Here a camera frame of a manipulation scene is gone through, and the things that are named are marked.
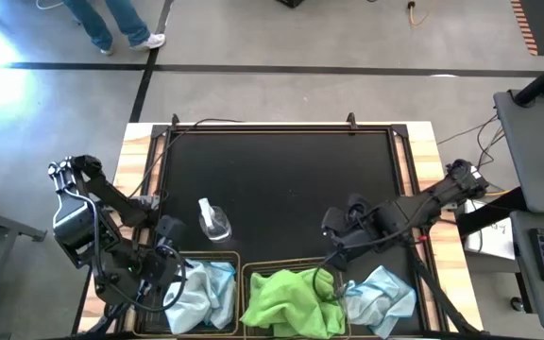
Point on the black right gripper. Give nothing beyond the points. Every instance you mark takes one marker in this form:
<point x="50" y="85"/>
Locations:
<point x="368" y="226"/>

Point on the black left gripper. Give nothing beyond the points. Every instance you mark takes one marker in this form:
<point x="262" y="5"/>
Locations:
<point x="161" y="271"/>

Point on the light blue towel white label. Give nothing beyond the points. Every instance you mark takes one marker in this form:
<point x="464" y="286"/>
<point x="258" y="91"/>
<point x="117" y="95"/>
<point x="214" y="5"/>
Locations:
<point x="187" y="307"/>

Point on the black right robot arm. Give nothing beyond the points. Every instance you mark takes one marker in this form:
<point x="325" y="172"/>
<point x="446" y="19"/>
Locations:
<point x="432" y="198"/>

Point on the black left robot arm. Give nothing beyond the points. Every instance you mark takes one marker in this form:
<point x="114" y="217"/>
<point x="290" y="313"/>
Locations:
<point x="78" y="226"/>

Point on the clear plastic spray bottle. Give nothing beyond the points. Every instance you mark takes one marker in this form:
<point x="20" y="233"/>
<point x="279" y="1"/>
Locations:
<point x="215" y="226"/>

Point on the black table mat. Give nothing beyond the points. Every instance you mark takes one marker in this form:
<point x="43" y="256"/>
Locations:
<point x="277" y="179"/>

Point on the black clamp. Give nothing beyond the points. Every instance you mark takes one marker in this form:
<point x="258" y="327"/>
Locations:
<point x="351" y="120"/>
<point x="175" y="119"/>

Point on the white paper sheet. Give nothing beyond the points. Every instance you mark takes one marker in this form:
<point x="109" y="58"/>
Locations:
<point x="494" y="243"/>

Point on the black support beam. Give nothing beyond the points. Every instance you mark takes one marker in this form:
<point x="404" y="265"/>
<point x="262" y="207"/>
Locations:
<point x="489" y="212"/>

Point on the grey metal table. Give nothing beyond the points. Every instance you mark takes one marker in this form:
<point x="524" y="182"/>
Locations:
<point x="7" y="226"/>

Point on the black caster wheel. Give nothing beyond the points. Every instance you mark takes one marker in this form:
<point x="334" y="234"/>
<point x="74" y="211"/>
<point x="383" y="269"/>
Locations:
<point x="517" y="303"/>

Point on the grey desk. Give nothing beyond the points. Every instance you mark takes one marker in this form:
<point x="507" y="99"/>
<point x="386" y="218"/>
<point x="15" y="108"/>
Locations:
<point x="536" y="141"/>

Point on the person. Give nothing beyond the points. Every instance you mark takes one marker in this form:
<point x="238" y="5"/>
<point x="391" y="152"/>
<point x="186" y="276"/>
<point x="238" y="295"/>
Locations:
<point x="90" y="23"/>

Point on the black box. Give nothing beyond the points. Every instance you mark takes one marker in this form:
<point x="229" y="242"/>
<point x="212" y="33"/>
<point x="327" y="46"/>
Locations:
<point x="291" y="3"/>

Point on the black pole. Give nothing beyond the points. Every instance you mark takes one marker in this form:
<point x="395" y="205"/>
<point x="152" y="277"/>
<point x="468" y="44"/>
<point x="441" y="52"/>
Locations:
<point x="543" y="80"/>

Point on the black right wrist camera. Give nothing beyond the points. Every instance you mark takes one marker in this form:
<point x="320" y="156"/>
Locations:
<point x="333" y="222"/>

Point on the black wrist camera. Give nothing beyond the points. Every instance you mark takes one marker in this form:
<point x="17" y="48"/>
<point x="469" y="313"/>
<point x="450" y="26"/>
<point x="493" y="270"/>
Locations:
<point x="333" y="222"/>
<point x="170" y="227"/>

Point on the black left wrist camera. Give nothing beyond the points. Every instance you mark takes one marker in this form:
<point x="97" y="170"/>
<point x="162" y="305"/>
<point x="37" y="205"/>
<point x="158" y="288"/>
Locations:
<point x="170" y="227"/>

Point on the black metal frame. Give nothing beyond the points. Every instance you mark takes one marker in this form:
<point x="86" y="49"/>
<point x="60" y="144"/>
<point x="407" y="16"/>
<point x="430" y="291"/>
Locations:
<point x="277" y="127"/>

